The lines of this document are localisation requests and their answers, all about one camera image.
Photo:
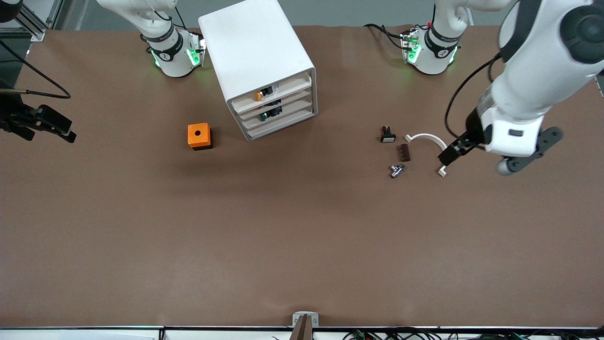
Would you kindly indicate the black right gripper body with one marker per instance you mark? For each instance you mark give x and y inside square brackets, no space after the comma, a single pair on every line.
[13,116]

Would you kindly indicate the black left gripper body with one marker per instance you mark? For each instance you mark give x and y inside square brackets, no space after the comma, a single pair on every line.
[472,128]

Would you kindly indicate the white plastic drawer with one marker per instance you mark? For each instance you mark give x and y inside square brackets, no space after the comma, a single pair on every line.
[297,97]
[283,92]

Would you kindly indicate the green push button switch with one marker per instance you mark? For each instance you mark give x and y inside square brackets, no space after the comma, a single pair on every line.
[264,114]

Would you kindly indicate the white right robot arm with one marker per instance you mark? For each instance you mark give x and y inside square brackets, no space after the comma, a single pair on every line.
[174,61]

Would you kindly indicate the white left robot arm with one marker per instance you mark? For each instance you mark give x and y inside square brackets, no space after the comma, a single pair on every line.
[542,71]

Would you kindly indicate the white drawer cabinet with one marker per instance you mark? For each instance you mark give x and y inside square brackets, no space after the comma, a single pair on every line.
[255,47]

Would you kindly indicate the small brown ribbed block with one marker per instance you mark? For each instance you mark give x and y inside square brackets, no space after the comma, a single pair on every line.
[405,153]

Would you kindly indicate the small metal fitting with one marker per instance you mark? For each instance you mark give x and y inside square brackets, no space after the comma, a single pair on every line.
[396,170]

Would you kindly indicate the brown table cover sheet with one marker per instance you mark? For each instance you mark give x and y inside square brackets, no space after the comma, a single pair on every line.
[302,259]

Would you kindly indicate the white curved plastic bracket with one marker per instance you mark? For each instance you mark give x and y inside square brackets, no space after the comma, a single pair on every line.
[424,136]

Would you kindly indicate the black switch with white face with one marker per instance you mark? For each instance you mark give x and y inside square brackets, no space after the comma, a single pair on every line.
[387,137]

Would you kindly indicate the aluminium profile frame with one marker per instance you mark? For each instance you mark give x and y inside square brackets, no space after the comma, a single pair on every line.
[40,30]

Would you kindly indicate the orange button enclosure box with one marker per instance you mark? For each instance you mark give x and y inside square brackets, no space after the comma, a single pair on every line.
[198,136]

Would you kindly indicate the orange push button switch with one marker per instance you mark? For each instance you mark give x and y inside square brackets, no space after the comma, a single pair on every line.
[258,96]

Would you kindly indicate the white table edge rail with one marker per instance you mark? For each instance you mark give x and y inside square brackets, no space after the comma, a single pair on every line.
[94,334]

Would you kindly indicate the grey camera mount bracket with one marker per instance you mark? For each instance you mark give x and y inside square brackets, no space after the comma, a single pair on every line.
[305,326]

